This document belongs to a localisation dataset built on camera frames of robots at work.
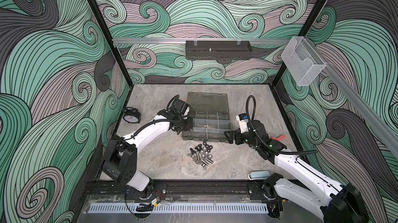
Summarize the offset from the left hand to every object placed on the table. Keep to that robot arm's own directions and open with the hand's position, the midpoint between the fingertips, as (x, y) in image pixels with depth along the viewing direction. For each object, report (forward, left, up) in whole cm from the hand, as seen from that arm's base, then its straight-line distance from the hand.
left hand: (192, 126), depth 85 cm
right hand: (-3, -21, +1) cm, 22 cm away
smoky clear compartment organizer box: (+12, -12, -9) cm, 19 cm away
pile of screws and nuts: (-12, -5, -10) cm, 17 cm away
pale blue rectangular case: (-23, -33, -7) cm, 41 cm away
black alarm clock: (+9, +38, -4) cm, 39 cm away
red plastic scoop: (-1, -53, -9) cm, 53 cm away
